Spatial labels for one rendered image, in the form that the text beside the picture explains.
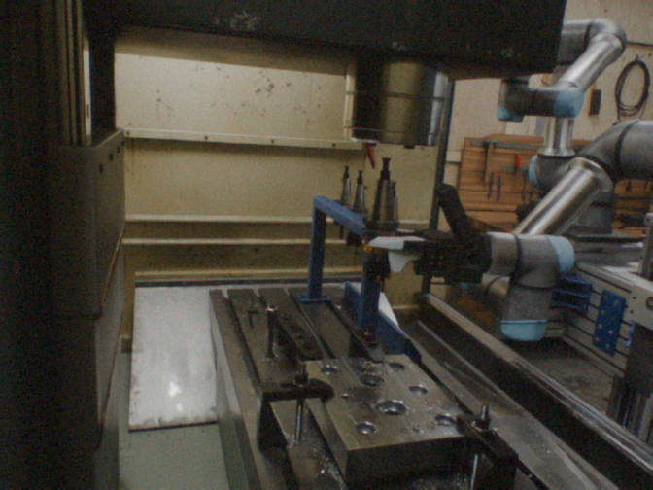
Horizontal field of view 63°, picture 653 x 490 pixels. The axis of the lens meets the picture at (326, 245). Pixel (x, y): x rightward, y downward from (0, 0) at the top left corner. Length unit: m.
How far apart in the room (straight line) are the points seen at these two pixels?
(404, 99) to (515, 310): 0.43
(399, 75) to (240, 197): 1.14
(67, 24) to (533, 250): 0.76
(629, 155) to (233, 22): 0.77
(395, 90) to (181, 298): 1.25
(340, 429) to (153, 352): 0.95
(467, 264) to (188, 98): 1.15
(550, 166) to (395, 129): 1.16
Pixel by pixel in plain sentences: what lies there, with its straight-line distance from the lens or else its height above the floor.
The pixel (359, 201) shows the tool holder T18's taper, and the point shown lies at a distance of 1.44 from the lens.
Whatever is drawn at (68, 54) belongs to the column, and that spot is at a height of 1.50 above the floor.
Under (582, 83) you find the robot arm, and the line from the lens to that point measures 1.62.
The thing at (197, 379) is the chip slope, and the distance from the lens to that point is 1.65.
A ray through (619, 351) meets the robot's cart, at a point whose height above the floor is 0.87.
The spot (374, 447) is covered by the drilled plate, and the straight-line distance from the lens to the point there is 0.86.
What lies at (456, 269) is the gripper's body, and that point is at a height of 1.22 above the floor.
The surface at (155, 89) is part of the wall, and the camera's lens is 1.82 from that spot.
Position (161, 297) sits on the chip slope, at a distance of 1.88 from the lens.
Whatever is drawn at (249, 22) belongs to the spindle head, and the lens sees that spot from 0.71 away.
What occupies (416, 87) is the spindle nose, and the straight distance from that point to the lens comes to 0.82.
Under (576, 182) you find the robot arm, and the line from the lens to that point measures 1.18.
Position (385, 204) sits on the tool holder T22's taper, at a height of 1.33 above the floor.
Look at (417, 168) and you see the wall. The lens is 2.05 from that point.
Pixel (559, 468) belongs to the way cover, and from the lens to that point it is 1.42.
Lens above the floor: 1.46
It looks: 14 degrees down
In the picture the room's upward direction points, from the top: 4 degrees clockwise
